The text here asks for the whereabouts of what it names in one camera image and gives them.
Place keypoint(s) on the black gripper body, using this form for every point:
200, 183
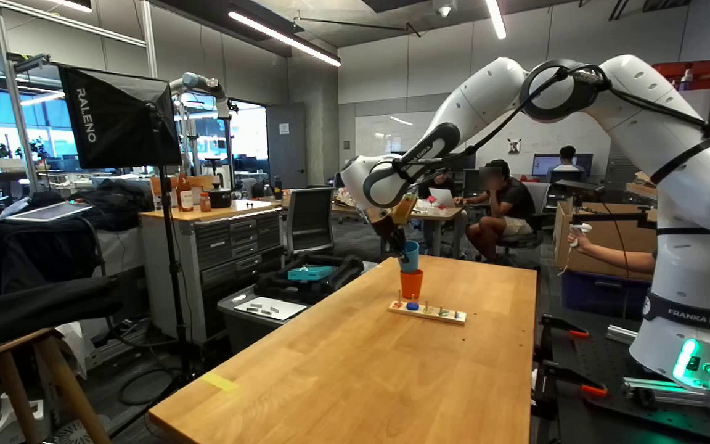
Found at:
390, 225

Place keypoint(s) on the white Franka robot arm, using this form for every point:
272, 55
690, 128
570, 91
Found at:
691, 188

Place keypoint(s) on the operator forearm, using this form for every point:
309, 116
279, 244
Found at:
627, 260

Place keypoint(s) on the orange plastic cup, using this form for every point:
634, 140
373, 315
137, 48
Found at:
410, 283

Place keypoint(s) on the operator hand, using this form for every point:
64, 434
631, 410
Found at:
584, 244

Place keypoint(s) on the wooden work table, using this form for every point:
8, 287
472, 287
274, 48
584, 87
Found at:
437, 212

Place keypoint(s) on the white toy board coloured buttons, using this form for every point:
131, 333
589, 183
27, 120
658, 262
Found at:
437, 310

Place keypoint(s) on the black bag teal lining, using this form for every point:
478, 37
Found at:
309, 273

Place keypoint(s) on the seated person dark shirt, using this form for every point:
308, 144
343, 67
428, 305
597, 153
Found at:
510, 211

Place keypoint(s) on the grey door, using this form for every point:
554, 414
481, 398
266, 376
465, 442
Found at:
288, 144

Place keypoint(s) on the grey hard case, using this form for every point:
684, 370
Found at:
257, 310

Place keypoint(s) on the computer monitor blue screen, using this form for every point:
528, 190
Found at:
547, 164

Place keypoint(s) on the grey tool cabinet wooden top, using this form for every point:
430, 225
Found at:
223, 255

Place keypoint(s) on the person at monitor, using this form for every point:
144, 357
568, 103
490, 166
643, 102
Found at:
568, 159

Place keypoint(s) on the orange bottles on cabinet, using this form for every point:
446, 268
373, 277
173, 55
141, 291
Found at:
194, 194

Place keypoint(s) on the large cardboard box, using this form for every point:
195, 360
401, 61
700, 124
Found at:
605, 225

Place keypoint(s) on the blue storage bin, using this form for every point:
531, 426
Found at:
605, 296

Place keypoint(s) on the long ceiling light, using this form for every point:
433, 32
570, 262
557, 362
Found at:
284, 37

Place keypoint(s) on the black light stand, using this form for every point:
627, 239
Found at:
173, 248

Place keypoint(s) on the yellow tape strip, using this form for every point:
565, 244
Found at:
221, 382

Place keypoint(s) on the short ceiling light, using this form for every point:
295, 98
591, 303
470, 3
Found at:
496, 16

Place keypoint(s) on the black softbox light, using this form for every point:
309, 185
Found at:
117, 119

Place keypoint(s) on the red banner sign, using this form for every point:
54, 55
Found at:
697, 71

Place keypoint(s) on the silver laptop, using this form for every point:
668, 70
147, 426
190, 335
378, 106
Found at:
48, 212

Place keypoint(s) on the black padded cushion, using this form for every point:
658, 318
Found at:
27, 309

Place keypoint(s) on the wooden stool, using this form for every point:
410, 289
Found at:
36, 370

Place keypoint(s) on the silver metal pole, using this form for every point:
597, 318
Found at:
14, 106

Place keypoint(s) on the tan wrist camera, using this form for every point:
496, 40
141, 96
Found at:
405, 211

